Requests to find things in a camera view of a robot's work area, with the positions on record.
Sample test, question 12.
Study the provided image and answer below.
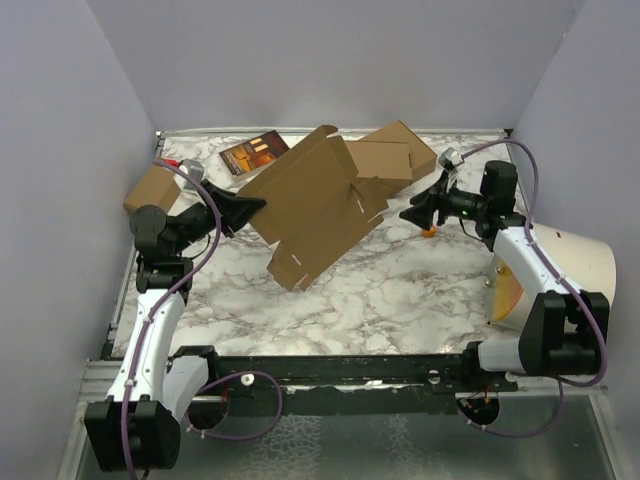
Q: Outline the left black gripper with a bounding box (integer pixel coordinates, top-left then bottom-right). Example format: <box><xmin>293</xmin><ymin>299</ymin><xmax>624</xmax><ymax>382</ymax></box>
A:
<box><xmin>171</xmin><ymin>177</ymin><xmax>266</xmax><ymax>254</ymax></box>

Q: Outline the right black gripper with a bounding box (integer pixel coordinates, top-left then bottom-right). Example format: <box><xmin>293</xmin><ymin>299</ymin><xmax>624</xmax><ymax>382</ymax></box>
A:
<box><xmin>401</xmin><ymin>169</ymin><xmax>489</xmax><ymax>230</ymax></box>

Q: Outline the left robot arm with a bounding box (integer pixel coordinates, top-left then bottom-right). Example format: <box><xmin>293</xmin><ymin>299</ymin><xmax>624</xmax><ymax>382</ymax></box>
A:
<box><xmin>84</xmin><ymin>180</ymin><xmax>267</xmax><ymax>475</ymax></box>

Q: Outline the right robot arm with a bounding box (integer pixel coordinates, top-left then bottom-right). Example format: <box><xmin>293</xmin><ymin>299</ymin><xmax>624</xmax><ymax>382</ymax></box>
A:
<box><xmin>400</xmin><ymin>160</ymin><xmax>610</xmax><ymax>391</ymax></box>

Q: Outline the small closed cardboard box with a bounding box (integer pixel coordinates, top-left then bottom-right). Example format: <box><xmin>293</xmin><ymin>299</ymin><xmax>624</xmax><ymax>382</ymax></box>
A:
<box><xmin>123</xmin><ymin>165</ymin><xmax>181</xmax><ymax>214</ymax></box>

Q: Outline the dark orange book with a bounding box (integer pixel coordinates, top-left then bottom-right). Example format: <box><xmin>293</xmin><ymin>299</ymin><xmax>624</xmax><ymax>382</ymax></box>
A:
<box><xmin>219</xmin><ymin>130</ymin><xmax>289</xmax><ymax>182</ymax></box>

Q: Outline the white cylinder drum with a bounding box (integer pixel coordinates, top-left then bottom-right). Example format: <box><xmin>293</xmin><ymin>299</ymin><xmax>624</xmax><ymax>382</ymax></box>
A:
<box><xmin>484</xmin><ymin>223</ymin><xmax>616</xmax><ymax>344</ymax></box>

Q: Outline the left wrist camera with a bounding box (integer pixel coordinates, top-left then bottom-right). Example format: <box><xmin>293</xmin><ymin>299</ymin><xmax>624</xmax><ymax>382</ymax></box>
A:
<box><xmin>174</xmin><ymin>160</ymin><xmax>205</xmax><ymax>194</ymax></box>

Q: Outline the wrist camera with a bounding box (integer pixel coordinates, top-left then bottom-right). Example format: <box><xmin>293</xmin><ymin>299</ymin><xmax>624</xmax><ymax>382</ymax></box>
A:
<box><xmin>174</xmin><ymin>160</ymin><xmax>205</xmax><ymax>194</ymax></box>
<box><xmin>438</xmin><ymin>147</ymin><xmax>464</xmax><ymax>172</ymax></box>

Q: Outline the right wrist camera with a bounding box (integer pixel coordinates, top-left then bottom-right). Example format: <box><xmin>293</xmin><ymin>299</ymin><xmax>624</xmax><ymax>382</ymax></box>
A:
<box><xmin>438</xmin><ymin>147</ymin><xmax>464</xmax><ymax>172</ymax></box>

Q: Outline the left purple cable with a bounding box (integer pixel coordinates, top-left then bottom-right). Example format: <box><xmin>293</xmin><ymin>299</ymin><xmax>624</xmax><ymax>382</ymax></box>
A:
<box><xmin>119</xmin><ymin>157</ymin><xmax>284</xmax><ymax>474</ymax></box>

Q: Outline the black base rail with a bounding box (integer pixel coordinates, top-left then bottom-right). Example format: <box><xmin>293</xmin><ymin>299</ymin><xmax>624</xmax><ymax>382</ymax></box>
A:
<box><xmin>165</xmin><ymin>346</ymin><xmax>517</xmax><ymax>417</ymax></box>

